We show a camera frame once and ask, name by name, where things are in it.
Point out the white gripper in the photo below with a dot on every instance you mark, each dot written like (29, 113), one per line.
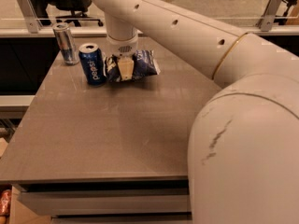
(123, 48)

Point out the blue chip bag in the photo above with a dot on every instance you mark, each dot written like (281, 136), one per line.
(144, 66)

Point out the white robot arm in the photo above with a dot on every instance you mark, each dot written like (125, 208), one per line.
(243, 159)

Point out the blue pepsi can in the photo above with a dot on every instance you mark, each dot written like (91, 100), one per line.
(92, 64)

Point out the silver energy drink can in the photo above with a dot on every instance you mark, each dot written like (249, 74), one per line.
(66, 42)

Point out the orange snack bag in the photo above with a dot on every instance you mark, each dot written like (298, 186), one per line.
(5, 202)

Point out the black office chair left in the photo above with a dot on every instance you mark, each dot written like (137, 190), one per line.
(62, 2)

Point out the cardboard box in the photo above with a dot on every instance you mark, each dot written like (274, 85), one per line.
(20, 214)

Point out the left metal glass bracket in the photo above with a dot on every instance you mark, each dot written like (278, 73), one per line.
(31, 21)

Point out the metal glass bracket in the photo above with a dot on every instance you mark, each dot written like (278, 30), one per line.
(31, 21)
(267, 19)

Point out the right metal glass bracket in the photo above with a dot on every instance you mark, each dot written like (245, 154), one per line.
(267, 19)

